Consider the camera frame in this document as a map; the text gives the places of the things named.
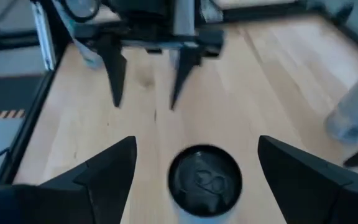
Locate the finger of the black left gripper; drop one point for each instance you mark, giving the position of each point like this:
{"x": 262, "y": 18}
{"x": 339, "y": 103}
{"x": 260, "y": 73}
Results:
{"x": 113, "y": 68}
{"x": 185, "y": 60}

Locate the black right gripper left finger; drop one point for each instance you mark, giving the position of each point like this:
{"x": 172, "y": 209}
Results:
{"x": 104, "y": 186}

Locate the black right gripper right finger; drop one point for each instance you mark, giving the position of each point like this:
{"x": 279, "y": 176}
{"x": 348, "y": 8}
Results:
{"x": 306, "y": 193}

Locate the white Celsius Tropical Vibe can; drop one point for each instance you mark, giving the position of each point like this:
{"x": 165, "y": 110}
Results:
{"x": 353, "y": 115}
{"x": 204, "y": 180}

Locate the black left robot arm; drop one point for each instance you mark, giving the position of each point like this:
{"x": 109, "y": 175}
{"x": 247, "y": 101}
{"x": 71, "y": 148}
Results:
{"x": 135, "y": 4}

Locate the white palm print Celsius can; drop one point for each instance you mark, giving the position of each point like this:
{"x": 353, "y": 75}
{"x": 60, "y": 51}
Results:
{"x": 87, "y": 59}

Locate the striped hazard floor tape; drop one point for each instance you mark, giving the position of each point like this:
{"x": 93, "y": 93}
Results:
{"x": 2, "y": 114}

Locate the white aluminium bracket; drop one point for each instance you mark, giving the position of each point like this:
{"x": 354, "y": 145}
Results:
{"x": 43, "y": 37}

